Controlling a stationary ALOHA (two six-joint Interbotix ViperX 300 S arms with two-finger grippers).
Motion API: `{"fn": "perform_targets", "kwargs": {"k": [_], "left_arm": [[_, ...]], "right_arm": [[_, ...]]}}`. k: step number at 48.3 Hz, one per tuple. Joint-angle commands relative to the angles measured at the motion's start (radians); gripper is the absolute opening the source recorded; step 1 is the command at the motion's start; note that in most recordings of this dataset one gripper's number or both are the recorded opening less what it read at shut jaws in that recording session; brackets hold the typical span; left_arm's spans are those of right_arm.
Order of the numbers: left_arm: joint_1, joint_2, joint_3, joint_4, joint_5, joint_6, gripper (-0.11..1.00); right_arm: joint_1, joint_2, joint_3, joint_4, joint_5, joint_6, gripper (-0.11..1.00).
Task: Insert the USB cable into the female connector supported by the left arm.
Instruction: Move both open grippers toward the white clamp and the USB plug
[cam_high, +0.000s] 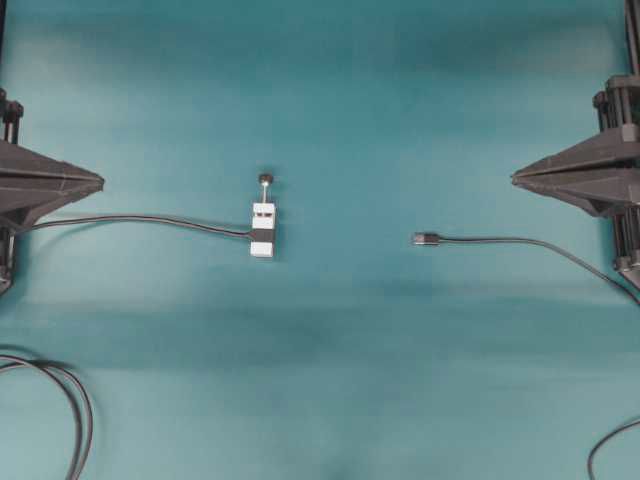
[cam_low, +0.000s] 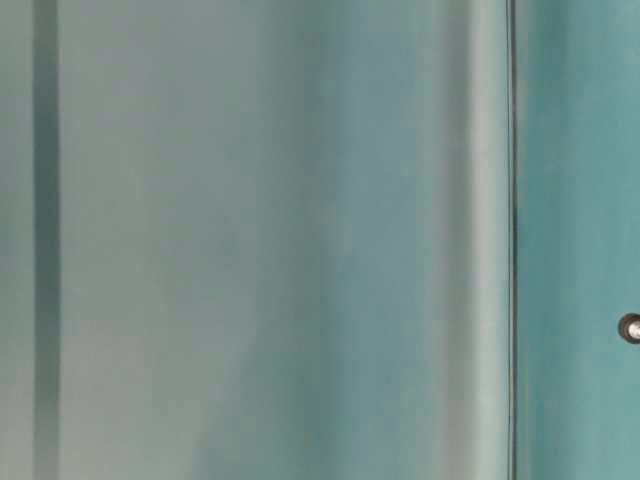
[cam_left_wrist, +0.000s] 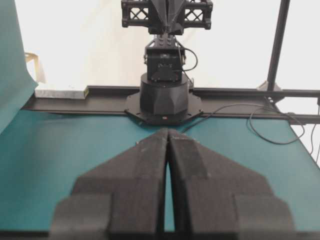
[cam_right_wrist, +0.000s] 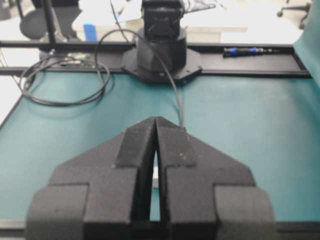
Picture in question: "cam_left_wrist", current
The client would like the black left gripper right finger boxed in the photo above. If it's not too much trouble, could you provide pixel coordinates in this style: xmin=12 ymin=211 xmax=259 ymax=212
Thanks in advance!
xmin=168 ymin=130 xmax=295 ymax=240

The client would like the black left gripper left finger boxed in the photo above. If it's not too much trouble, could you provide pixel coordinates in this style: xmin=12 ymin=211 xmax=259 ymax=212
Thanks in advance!
xmin=49 ymin=128 xmax=168 ymax=240

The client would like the teal backdrop sheet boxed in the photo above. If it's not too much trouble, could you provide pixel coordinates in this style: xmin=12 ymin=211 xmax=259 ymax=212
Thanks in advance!
xmin=0 ymin=0 xmax=37 ymax=132

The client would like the black aluminium frame rail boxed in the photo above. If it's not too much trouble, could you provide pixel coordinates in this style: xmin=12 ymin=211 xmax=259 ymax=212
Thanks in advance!
xmin=22 ymin=86 xmax=320 ymax=126

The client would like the thin black loose cable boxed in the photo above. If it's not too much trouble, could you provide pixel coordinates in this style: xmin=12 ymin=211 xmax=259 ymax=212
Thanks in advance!
xmin=180 ymin=102 xmax=320 ymax=154

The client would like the black vertical frame post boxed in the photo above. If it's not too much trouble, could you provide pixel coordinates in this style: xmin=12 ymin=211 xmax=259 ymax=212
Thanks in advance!
xmin=257 ymin=0 xmax=291 ymax=91

